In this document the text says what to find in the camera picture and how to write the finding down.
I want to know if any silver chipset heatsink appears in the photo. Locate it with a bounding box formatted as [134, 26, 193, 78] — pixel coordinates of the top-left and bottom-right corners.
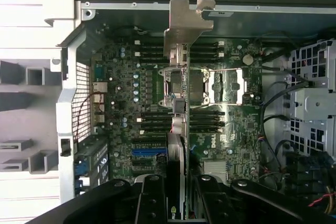
[202, 160, 228, 180]

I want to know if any black short expansion slot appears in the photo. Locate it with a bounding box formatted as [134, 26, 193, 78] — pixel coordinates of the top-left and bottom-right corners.
[132, 158, 158, 167]

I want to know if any blue expansion slot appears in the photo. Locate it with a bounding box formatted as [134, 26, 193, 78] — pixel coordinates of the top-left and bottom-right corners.
[132, 148, 169, 156]

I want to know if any black long expansion slot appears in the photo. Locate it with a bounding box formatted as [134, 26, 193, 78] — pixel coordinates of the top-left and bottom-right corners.
[132, 139, 167, 146]

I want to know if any blue case release latch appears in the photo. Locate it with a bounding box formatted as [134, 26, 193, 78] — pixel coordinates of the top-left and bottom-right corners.
[74, 162, 89, 187]

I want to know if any open metal socket cover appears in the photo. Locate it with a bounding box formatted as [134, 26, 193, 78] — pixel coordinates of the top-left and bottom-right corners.
[208, 68, 246, 105]

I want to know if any CPU socket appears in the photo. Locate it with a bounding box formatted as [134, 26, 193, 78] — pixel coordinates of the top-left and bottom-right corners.
[159, 68, 211, 108]

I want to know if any green motherboard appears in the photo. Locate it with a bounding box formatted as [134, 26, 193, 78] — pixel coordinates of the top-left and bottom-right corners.
[90, 37, 263, 183]

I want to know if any open black PC case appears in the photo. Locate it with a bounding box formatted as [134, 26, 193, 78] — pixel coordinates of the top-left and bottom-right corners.
[44, 0, 336, 224]

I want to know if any silver drive cage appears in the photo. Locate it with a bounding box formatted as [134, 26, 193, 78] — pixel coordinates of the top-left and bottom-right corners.
[287, 39, 336, 154]

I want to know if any grey parts rack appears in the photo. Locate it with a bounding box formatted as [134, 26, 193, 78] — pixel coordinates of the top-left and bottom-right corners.
[0, 60, 61, 175]

